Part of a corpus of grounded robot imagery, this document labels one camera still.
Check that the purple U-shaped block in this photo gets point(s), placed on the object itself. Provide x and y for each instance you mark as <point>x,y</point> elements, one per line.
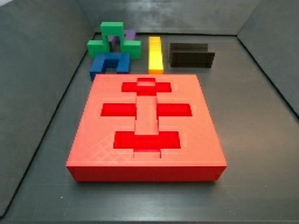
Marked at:
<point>113,40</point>

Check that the red board with cutouts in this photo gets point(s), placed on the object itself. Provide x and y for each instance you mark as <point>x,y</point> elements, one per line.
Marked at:
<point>145,131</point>

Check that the black angled fixture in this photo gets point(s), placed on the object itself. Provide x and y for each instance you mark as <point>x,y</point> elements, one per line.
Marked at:
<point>189,55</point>

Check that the blue U-shaped block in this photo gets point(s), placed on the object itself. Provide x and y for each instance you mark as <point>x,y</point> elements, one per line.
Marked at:
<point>115,60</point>

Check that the yellow long bar block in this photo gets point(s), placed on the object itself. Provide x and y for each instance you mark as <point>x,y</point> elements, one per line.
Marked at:
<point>155,56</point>

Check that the green stepped block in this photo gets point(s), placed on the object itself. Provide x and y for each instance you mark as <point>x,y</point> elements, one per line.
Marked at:
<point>113,29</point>

